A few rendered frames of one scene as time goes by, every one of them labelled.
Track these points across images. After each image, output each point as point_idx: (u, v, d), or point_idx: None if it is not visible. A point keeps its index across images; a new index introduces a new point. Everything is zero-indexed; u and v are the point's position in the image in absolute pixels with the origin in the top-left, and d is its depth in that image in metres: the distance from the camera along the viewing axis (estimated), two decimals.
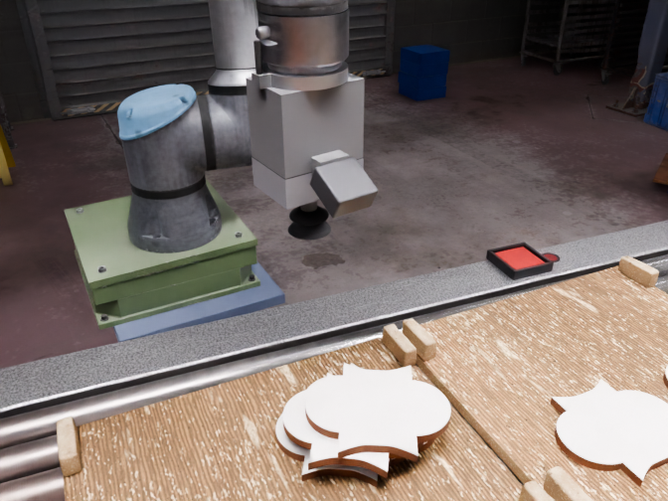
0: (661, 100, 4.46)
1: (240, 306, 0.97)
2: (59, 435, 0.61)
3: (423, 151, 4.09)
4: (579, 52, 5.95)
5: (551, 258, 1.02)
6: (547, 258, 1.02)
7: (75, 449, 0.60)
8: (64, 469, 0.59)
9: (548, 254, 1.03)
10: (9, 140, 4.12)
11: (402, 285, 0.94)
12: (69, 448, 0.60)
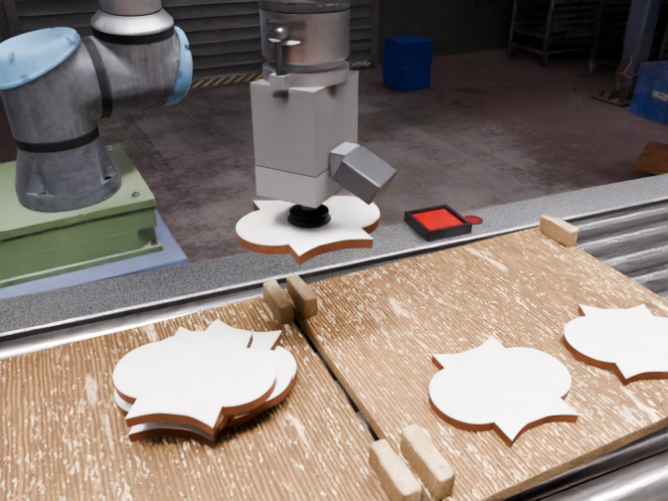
0: (646, 89, 4.39)
1: (135, 270, 0.91)
2: None
3: (404, 140, 4.02)
4: (567, 44, 5.89)
5: (473, 221, 0.95)
6: (469, 221, 0.95)
7: None
8: None
9: (471, 217, 0.96)
10: None
11: None
12: None
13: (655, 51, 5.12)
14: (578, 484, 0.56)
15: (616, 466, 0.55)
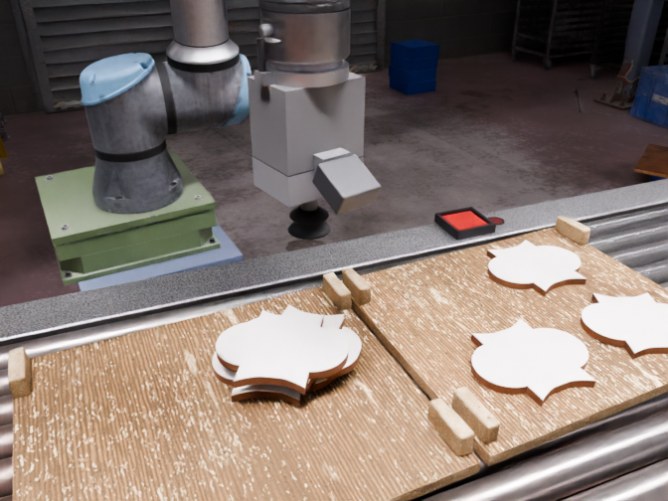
0: (647, 93, 4.51)
1: (199, 265, 1.03)
2: (10, 362, 0.67)
3: (412, 143, 4.14)
4: (569, 48, 6.01)
5: (496, 222, 1.07)
6: (492, 222, 1.07)
7: (23, 373, 0.65)
8: (13, 391, 0.65)
9: (494, 218, 1.08)
10: (2, 132, 4.17)
11: (351, 245, 1.00)
12: (18, 372, 0.65)
13: (655, 56, 5.24)
14: None
15: (626, 423, 0.67)
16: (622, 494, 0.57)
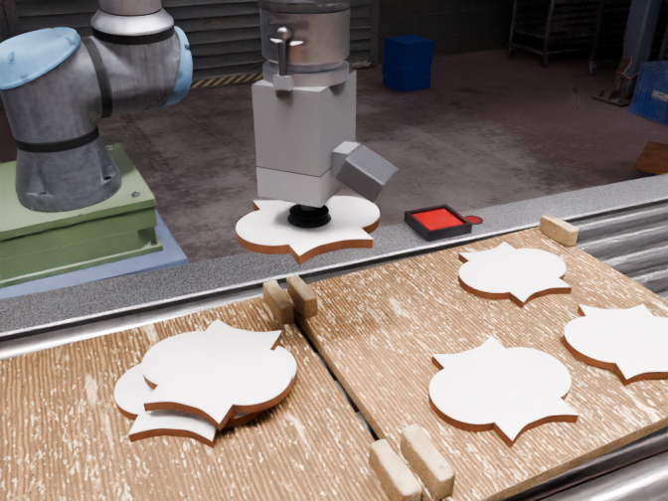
0: (646, 89, 4.39)
1: (135, 270, 0.91)
2: None
3: (404, 140, 4.02)
4: (567, 44, 5.89)
5: (473, 221, 0.95)
6: (469, 221, 0.95)
7: None
8: None
9: (471, 217, 0.96)
10: None
11: None
12: None
13: (655, 51, 5.12)
14: (578, 484, 0.56)
15: (616, 466, 0.55)
16: None
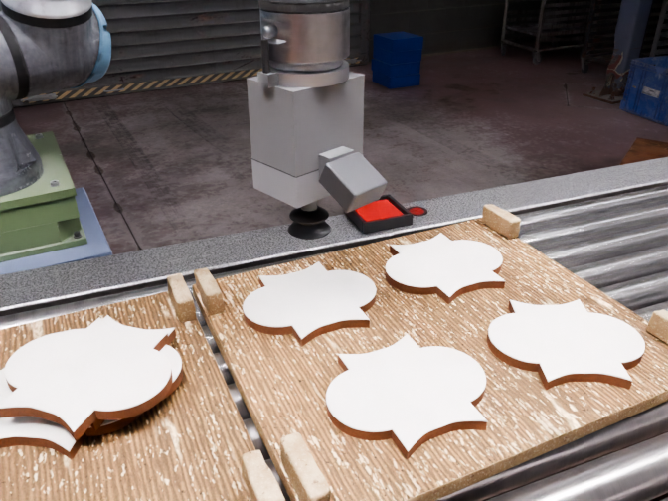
0: (636, 86, 4.33)
1: (54, 264, 0.85)
2: None
3: (390, 137, 3.96)
4: (559, 41, 5.83)
5: (417, 212, 0.89)
6: (413, 212, 0.89)
7: None
8: None
9: (416, 208, 0.90)
10: None
11: (234, 240, 0.82)
12: None
13: (647, 48, 5.06)
14: (490, 499, 0.51)
15: (532, 479, 0.50)
16: None
